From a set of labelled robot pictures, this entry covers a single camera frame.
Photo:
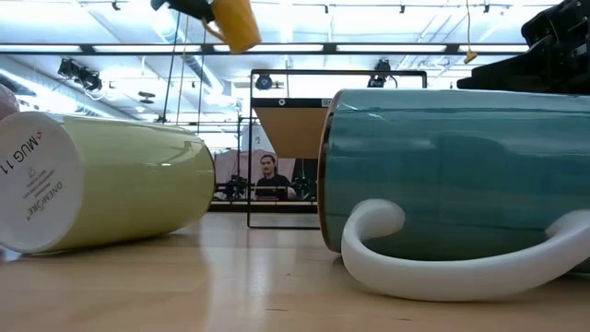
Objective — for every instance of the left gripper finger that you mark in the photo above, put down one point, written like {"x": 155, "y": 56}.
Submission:
{"x": 193, "y": 8}

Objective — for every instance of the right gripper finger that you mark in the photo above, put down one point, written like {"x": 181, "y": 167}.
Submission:
{"x": 544, "y": 69}

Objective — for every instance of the orange-yellow mug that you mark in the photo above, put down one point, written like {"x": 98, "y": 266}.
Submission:
{"x": 235, "y": 25}

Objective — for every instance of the pale yellow-green mug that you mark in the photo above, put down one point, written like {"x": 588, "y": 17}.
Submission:
{"x": 138, "y": 184}

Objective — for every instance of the black ceiling-mounted device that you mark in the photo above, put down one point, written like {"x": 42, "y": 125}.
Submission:
{"x": 80, "y": 76}

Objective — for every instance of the person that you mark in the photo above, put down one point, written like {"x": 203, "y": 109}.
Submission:
{"x": 272, "y": 182}

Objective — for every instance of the wooden shelf black frame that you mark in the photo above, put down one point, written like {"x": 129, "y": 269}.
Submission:
{"x": 292, "y": 129}

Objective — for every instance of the black aluminium table frame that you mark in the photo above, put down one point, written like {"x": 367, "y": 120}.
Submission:
{"x": 230, "y": 207}

